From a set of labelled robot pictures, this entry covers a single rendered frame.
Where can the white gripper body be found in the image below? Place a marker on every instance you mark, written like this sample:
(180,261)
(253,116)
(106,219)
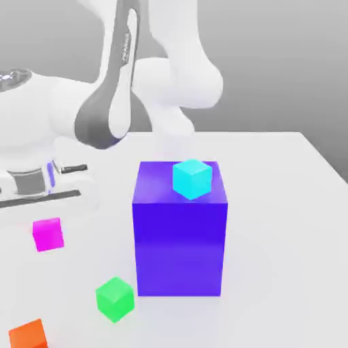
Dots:
(46,199)

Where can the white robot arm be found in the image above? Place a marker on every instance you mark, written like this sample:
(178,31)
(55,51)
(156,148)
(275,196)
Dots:
(174,81)

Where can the small magenta cube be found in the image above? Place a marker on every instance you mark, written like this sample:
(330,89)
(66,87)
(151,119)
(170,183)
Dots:
(48,235)

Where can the small green cube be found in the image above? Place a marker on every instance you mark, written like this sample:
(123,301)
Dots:
(115,300)

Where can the small orange cube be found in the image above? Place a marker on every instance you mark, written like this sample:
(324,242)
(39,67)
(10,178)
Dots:
(27,335)

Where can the small cyan cube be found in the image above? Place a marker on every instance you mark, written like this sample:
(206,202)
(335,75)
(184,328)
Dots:
(191,179)

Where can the large blue box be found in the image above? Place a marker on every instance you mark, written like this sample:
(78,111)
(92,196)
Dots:
(179,244)

